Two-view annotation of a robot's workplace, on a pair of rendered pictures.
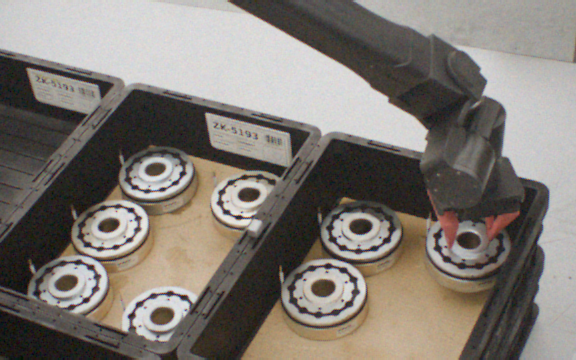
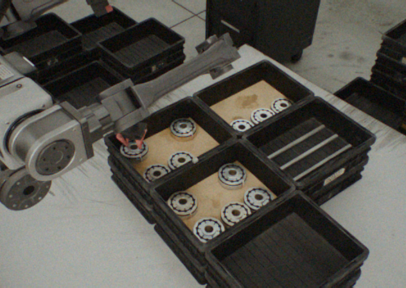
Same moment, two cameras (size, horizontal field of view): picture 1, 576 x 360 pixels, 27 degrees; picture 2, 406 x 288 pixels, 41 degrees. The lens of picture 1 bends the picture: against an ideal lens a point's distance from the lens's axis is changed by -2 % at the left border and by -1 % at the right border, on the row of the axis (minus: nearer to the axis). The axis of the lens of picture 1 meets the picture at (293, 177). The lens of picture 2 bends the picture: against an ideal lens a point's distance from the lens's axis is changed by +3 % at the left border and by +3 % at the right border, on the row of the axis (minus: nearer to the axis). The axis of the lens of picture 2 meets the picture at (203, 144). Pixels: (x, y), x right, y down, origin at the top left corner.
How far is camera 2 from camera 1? 224 cm
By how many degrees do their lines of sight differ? 90
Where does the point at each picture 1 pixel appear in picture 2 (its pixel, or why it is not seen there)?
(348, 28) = not seen: hidden behind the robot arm
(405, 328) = (164, 151)
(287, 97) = not seen: outside the picture
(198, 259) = (209, 199)
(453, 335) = (154, 144)
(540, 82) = (8, 270)
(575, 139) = (30, 233)
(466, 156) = not seen: hidden behind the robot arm
